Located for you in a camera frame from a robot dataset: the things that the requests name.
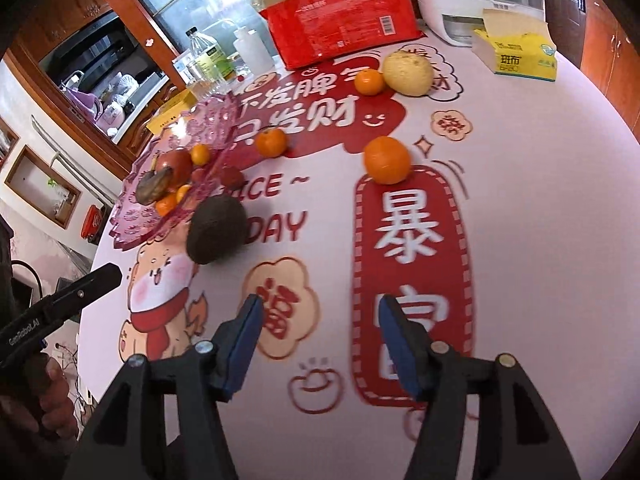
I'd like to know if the wooden wall niche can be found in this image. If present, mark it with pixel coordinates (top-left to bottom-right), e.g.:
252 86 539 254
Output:
5 146 82 231

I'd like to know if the clear plastic bottle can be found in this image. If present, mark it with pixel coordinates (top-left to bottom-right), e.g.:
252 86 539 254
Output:
185 26 236 86

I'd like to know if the yellow tin box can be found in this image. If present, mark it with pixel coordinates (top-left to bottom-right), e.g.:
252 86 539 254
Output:
146 89 198 136

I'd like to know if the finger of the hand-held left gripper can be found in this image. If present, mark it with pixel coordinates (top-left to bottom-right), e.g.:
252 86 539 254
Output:
30 266 122 322

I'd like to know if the person's left hand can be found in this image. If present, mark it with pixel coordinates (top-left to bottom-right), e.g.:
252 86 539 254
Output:
30 354 75 438

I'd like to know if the yellow tissue box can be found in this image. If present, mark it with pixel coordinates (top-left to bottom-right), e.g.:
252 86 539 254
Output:
472 7 558 82

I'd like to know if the white and blue box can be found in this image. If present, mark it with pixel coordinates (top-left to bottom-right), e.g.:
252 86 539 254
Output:
172 56 197 86

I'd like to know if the black cable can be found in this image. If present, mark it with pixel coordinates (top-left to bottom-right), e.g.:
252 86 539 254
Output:
9 259 43 303

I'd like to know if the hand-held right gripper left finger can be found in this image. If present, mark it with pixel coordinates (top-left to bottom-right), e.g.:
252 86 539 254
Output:
62 294 265 480

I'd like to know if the wooden kitchen base cabinet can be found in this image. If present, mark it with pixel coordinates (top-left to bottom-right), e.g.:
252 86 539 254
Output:
107 77 191 161

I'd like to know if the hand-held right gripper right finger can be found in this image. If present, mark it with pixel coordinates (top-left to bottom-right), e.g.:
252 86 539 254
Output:
377 294 581 480

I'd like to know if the large orange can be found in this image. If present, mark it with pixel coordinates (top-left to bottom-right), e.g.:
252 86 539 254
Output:
363 136 412 185

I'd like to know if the white countertop appliance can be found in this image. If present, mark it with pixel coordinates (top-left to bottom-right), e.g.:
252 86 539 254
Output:
407 0 546 48

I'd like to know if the black range hood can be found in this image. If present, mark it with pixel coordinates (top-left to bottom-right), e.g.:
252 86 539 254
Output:
37 10 161 91

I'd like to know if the red apple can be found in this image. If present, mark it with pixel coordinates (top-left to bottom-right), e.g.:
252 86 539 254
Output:
155 149 194 181

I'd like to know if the wooden storage cabinet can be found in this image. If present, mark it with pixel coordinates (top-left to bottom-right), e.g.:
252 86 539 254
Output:
580 0 640 111

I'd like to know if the metal bar handle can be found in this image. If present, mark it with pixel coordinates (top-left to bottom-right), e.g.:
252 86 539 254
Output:
30 115 118 207

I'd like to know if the overripe dark banana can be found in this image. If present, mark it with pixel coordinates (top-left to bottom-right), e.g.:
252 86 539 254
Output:
136 167 175 206

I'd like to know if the dark avocado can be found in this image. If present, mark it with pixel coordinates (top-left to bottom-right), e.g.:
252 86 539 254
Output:
186 196 248 266

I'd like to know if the pink glass fruit bowl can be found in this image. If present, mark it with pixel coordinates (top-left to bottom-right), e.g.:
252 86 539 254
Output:
111 92 251 251

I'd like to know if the yellow pear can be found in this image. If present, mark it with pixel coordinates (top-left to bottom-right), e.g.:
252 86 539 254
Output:
382 50 435 97

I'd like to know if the wooden kitchen wall cabinet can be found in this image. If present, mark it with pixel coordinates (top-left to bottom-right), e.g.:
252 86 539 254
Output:
10 0 121 81

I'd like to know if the printed cartoon tablecloth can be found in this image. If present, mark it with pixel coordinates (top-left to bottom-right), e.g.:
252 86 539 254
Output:
82 35 640 480

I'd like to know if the red paper cup package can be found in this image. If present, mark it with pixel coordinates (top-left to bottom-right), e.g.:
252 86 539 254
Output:
252 0 426 71

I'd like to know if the white squeeze bottle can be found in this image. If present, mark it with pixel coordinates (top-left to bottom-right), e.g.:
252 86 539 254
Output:
232 29 275 77

